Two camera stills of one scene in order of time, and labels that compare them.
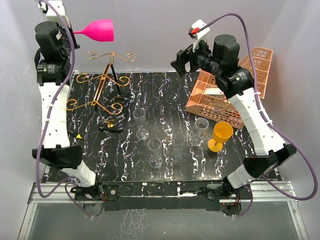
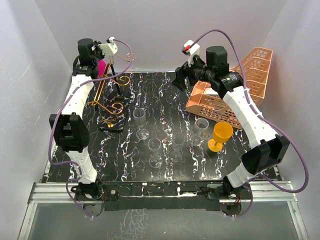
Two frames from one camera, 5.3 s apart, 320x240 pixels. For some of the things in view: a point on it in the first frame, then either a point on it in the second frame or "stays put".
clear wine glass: x=178 y=139 stays put
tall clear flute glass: x=139 y=115 stays put
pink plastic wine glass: x=100 y=30 to x=102 y=65
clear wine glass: x=200 y=130 stays put
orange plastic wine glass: x=222 y=133 stays put
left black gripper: x=61 y=28 to x=99 y=49
